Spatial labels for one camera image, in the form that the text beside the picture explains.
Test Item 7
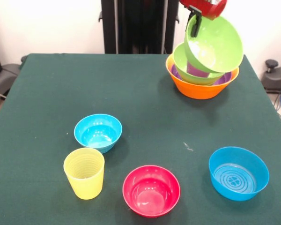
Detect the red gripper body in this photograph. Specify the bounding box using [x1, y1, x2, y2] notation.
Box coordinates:
[179, 0, 228, 21]

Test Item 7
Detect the large orange bowl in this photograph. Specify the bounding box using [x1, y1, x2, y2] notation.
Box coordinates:
[165, 53, 240, 100]

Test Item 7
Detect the blue bowl with ribbed bottom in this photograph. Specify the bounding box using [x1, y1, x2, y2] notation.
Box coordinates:
[208, 146, 270, 202]

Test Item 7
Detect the dark green tablecloth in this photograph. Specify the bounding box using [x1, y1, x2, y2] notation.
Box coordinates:
[0, 53, 281, 225]

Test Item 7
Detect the yellow ribbed cup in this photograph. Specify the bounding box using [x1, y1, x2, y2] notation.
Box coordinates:
[63, 147, 105, 200]

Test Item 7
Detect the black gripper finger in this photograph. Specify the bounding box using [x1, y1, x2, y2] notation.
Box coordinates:
[191, 14, 203, 38]
[185, 13, 193, 33]

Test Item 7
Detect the red bowl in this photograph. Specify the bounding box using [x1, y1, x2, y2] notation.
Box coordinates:
[122, 165, 181, 218]

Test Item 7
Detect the small light blue bowl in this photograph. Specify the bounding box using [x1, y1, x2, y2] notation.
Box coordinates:
[74, 113, 123, 154]

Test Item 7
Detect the grey chair base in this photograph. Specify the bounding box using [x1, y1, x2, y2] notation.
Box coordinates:
[0, 63, 22, 100]

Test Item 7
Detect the large green bowl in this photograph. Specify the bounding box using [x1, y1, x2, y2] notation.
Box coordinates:
[184, 15, 244, 74]
[173, 43, 226, 85]

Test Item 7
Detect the purple bowl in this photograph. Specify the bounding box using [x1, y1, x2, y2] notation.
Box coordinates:
[170, 64, 233, 86]

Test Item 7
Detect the purple cup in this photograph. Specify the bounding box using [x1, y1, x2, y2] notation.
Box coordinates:
[186, 61, 211, 78]

